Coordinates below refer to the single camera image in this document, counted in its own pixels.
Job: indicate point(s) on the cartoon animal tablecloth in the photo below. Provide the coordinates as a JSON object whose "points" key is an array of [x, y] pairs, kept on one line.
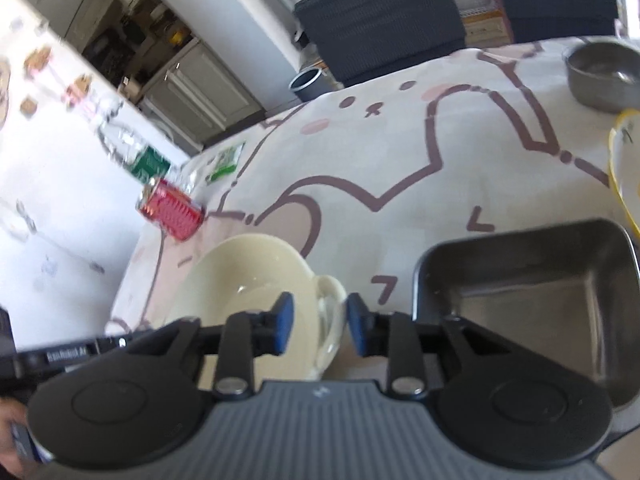
{"points": [[364, 180]]}

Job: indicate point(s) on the green white snack packet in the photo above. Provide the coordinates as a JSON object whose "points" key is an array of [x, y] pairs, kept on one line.
{"points": [[224, 163]]}

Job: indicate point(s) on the red drink can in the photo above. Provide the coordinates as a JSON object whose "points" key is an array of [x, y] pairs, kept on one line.
{"points": [[166, 206]]}

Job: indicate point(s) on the cream bowl with handles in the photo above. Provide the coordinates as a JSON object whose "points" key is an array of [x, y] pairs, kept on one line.
{"points": [[248, 273]]}

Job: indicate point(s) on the grey trash bin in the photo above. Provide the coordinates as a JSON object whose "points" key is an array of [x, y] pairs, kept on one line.
{"points": [[309, 84]]}

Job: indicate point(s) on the white kitchen cabinet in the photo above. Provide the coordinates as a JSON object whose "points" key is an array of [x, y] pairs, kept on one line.
{"points": [[196, 101]]}

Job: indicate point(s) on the small round steel bowl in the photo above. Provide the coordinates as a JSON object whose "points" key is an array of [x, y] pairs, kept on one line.
{"points": [[604, 75]]}

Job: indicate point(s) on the clear plastic water bottle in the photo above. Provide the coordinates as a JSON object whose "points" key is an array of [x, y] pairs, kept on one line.
{"points": [[144, 148]]}

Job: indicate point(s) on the left hand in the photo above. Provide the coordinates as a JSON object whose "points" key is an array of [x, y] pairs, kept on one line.
{"points": [[13, 413]]}

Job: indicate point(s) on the yellow rimmed lemon bowl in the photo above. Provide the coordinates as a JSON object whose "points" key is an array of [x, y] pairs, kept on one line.
{"points": [[624, 165]]}

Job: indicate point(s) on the dark blue chair left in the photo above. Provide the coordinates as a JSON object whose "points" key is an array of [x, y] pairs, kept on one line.
{"points": [[360, 40]]}

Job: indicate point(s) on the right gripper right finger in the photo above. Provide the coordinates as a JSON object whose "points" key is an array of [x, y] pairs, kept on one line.
{"points": [[392, 336]]}

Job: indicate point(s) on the large square steel tray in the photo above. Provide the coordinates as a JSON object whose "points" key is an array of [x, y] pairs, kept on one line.
{"points": [[569, 292]]}

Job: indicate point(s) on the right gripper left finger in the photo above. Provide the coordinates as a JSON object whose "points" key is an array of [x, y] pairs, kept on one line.
{"points": [[246, 336]]}

